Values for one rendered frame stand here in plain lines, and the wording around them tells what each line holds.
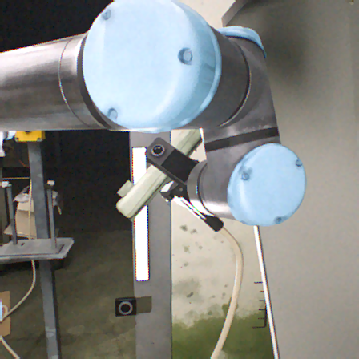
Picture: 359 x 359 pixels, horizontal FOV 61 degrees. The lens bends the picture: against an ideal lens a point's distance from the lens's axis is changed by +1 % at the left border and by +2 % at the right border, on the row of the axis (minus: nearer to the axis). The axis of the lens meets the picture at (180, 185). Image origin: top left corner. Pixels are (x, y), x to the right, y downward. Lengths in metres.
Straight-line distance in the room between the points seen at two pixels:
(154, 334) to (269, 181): 1.42
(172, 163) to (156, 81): 0.31
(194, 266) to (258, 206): 1.20
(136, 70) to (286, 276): 0.90
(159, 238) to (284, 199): 1.13
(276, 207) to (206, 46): 0.19
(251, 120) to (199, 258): 1.21
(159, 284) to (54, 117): 1.29
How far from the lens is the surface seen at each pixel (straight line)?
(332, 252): 1.09
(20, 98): 0.33
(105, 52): 0.23
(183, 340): 1.72
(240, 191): 0.32
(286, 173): 0.34
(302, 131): 0.94
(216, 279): 1.56
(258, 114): 0.34
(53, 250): 1.54
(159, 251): 1.46
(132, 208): 0.62
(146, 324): 1.65
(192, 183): 0.44
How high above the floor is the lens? 1.37
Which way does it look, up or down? 11 degrees down
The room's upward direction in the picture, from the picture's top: straight up
